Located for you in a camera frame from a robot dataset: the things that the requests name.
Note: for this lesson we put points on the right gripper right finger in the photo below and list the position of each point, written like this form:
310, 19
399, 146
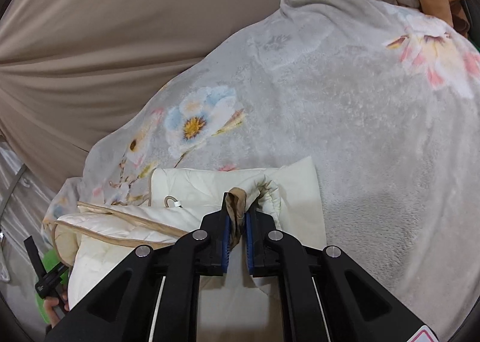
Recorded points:
325, 295

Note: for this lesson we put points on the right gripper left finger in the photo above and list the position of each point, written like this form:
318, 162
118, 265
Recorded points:
153, 294

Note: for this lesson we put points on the cream quilted jacket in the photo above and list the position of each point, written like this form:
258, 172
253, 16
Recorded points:
94, 238

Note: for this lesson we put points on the person's left hand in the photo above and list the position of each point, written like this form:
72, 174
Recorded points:
54, 306

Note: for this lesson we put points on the green pillow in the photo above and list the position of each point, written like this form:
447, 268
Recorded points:
49, 260

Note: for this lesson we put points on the silver satin curtain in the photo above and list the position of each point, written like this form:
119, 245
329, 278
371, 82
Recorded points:
24, 202

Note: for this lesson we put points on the grey floral fleece blanket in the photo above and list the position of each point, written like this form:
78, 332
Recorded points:
383, 98

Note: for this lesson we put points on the beige draped sheet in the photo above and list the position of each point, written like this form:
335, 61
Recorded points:
74, 71

